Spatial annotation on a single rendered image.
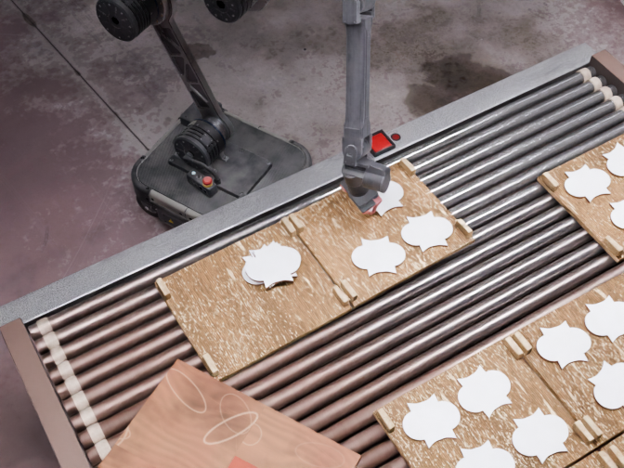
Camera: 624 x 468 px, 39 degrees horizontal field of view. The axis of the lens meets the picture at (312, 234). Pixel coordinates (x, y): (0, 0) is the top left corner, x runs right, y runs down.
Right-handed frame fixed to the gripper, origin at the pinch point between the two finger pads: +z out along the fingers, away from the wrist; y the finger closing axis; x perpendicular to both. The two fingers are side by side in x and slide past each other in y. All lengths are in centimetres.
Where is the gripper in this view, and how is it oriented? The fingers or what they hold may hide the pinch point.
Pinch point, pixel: (365, 202)
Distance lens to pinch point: 254.3
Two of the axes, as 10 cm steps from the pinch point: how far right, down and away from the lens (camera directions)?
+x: -8.1, 5.8, -0.7
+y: -5.4, -6.9, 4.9
